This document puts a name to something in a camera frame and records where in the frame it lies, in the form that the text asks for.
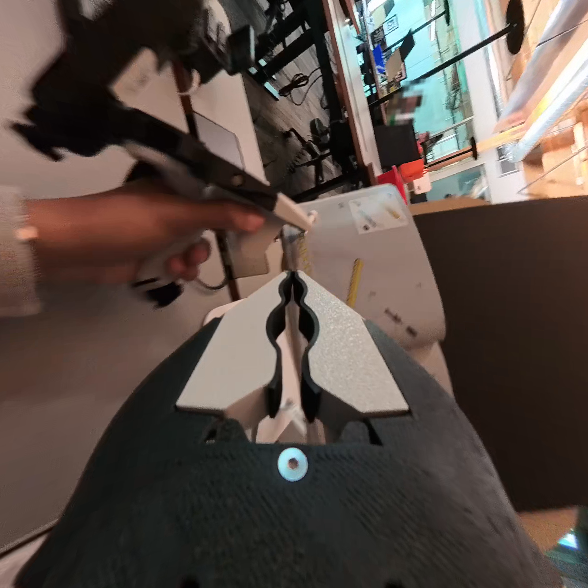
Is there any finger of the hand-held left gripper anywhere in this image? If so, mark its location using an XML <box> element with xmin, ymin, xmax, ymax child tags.
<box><xmin>204</xmin><ymin>188</ymin><xmax>319</xmax><ymax>232</ymax></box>
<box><xmin>220</xmin><ymin>223</ymin><xmax>270</xmax><ymax>279</ymax></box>

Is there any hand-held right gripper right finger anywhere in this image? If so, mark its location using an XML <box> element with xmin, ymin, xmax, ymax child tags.
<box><xmin>294</xmin><ymin>271</ymin><xmax>409</xmax><ymax>435</ymax></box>

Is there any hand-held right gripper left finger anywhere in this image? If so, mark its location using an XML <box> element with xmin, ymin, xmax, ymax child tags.
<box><xmin>177</xmin><ymin>271</ymin><xmax>291</xmax><ymax>442</ymax></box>

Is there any lego instruction booklet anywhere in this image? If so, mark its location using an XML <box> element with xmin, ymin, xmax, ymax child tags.
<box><xmin>281</xmin><ymin>183</ymin><xmax>447</xmax><ymax>347</ymax></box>

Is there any person's left hand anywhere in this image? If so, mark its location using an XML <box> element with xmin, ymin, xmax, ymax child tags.
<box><xmin>28</xmin><ymin>181</ymin><xmax>266</xmax><ymax>286</ymax></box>

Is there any white book stand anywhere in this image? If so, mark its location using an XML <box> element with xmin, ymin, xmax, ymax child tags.
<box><xmin>202</xmin><ymin>299</ymin><xmax>455</xmax><ymax>442</ymax></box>

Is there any black office chair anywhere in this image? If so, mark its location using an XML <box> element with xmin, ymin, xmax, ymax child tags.
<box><xmin>284</xmin><ymin>117</ymin><xmax>354</xmax><ymax>187</ymax></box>

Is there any grey flat sheet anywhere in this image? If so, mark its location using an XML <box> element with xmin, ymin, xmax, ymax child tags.
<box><xmin>192</xmin><ymin>111</ymin><xmax>245</xmax><ymax>172</ymax></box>

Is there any orange plastic bin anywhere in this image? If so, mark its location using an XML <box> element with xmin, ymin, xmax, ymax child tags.
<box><xmin>378</xmin><ymin>158</ymin><xmax>432</xmax><ymax>196</ymax></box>

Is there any long wooden table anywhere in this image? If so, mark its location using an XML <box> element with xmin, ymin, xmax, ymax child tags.
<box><xmin>321</xmin><ymin>0</ymin><xmax>384</xmax><ymax>187</ymax></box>

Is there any black flat panel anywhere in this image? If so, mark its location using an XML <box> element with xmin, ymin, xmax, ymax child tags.
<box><xmin>411</xmin><ymin>195</ymin><xmax>588</xmax><ymax>513</ymax></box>

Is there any black round-base pole stand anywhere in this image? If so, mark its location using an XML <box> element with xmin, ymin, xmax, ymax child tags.
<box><xmin>367</xmin><ymin>0</ymin><xmax>525</xmax><ymax>111</ymax></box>

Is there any black floor cable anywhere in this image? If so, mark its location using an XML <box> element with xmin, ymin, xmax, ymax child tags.
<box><xmin>278</xmin><ymin>66</ymin><xmax>324</xmax><ymax>99</ymax></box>

